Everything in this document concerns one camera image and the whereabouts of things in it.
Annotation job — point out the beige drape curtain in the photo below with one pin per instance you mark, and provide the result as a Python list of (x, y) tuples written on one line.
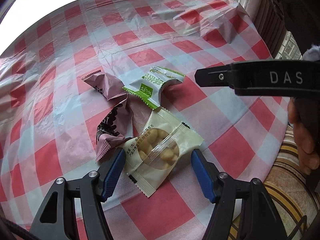
[(269, 26)]

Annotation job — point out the right hand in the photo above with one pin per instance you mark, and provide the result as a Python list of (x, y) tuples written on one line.
[(308, 158)]

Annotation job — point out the pink black snack packet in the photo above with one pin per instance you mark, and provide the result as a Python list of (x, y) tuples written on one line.
[(114, 129)]

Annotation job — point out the cream nut snack packet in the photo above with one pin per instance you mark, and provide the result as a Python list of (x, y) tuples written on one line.
[(152, 155)]

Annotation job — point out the green white snack packet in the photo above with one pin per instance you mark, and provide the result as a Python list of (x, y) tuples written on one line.
[(150, 86)]

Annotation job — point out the red white checkered tablecloth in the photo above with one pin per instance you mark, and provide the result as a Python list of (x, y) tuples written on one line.
[(49, 116)]

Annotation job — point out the striped sofa cushion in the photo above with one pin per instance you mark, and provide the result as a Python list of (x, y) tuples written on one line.
[(276, 164)]

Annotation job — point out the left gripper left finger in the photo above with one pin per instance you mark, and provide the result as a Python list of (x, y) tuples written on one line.
[(56, 217)]

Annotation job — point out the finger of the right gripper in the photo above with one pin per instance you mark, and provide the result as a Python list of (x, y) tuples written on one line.
[(218, 76)]

